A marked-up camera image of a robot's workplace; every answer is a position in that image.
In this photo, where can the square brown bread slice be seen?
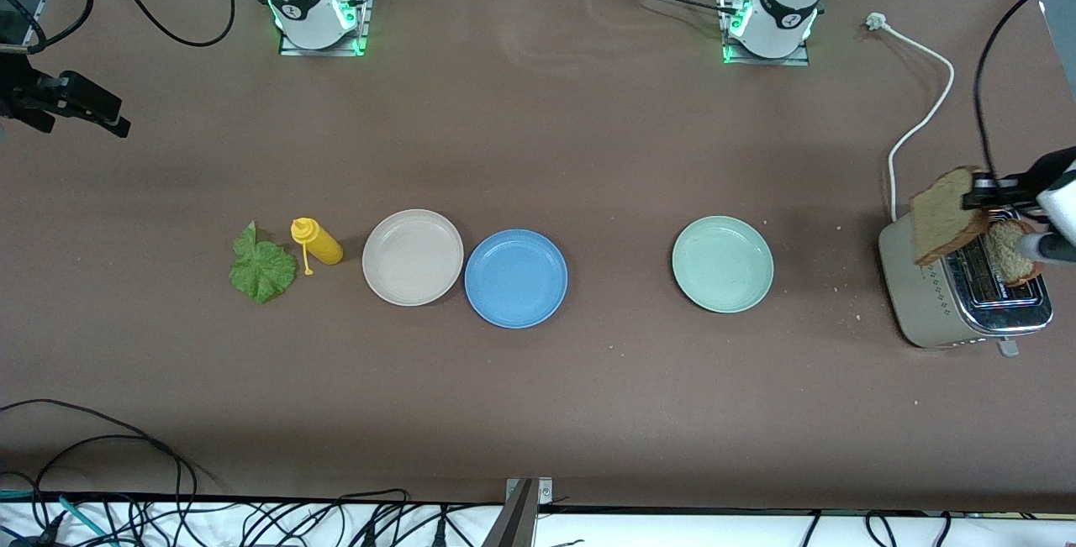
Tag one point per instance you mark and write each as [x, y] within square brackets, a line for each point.
[941, 219]

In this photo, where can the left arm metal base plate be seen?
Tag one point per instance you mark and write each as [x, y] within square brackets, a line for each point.
[799, 61]

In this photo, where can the aluminium profile post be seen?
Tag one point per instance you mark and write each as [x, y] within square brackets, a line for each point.
[521, 522]

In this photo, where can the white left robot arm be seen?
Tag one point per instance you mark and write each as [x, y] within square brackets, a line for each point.
[782, 9]

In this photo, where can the pale green plate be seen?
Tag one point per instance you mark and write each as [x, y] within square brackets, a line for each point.
[723, 264]

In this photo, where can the beige and chrome toaster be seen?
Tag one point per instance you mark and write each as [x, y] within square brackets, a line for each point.
[916, 303]

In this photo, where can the green lettuce leaf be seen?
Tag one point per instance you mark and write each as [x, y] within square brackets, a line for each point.
[262, 271]

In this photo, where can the beige plate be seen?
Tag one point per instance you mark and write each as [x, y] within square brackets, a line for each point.
[412, 257]

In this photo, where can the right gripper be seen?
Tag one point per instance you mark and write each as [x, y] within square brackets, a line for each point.
[18, 92]

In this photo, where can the yellow squeeze bottle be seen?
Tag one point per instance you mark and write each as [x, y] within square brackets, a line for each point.
[324, 246]

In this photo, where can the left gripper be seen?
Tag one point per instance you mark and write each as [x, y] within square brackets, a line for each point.
[1041, 170]

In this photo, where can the blue plate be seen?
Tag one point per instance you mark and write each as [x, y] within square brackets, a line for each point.
[516, 278]

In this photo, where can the rounded brown bread slice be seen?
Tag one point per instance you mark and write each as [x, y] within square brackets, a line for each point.
[1013, 253]

